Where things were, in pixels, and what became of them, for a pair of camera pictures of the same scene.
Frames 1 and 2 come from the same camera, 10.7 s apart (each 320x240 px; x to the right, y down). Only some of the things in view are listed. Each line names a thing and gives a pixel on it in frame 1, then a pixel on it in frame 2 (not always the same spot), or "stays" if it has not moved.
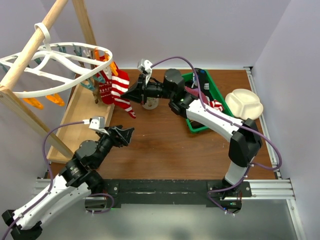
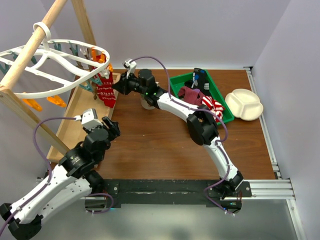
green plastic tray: x=219 y=95 stays
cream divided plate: x=244 y=104 stays
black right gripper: x=135 y=94 to x=122 y=86
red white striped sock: x=120 y=85 to x=215 y=106
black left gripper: x=124 y=136 to x=114 y=128
